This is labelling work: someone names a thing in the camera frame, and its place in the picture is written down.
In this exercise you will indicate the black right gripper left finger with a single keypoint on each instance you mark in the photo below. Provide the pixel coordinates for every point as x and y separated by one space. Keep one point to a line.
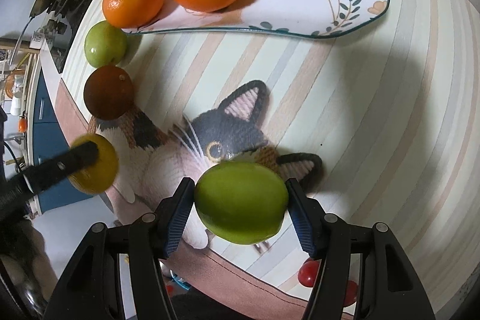
90 286

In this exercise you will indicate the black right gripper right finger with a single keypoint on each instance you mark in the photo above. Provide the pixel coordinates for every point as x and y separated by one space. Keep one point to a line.
389 287

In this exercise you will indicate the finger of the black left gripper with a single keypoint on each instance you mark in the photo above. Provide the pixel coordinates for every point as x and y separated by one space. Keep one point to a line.
34 180

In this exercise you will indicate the yellow lemon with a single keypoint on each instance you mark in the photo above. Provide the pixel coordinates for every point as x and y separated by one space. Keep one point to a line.
99 177

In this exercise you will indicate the green apple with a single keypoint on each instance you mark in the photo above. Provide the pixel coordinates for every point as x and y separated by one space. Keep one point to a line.
243 203

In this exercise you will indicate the small orange tangerine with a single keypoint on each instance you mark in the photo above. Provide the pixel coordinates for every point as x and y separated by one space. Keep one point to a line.
131 13

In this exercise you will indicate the cherry tomato right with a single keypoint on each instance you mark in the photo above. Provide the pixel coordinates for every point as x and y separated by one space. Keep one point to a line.
351 293

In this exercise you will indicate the cherry tomato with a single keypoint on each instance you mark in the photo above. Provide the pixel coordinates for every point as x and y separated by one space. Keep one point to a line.
307 273
351 293

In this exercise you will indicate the cherry tomato left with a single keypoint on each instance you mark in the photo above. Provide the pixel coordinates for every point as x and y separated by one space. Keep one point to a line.
307 273

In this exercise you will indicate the dark reddish orange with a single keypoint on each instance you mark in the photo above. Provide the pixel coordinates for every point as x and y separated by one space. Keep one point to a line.
108 92

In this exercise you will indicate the striped cat pattern mat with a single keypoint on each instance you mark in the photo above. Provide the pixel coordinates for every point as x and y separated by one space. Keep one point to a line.
382 124

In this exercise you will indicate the green fruit by plate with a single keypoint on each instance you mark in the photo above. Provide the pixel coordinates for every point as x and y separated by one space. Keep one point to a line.
105 45

